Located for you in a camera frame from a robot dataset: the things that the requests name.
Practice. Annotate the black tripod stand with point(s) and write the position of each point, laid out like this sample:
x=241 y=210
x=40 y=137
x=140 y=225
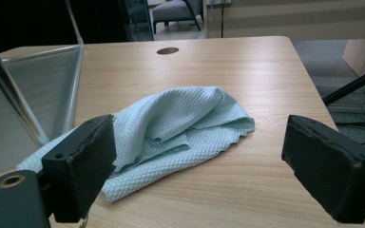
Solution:
x=348 y=88

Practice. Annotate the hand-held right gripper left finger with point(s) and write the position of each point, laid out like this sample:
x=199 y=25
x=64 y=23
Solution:
x=76 y=164

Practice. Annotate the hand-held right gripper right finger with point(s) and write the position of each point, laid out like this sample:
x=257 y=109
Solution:
x=336 y=167

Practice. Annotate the light wooden desk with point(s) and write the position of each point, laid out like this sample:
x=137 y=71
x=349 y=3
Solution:
x=297 y=19

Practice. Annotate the grey armchair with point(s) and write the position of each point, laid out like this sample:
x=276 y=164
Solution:
x=171 y=11

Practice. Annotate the light blue waffle cloth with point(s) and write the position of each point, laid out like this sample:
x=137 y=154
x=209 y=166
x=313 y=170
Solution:
x=177 y=120

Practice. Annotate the grey two-tier shelf rack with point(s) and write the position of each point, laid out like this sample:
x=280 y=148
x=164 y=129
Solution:
x=28 y=95

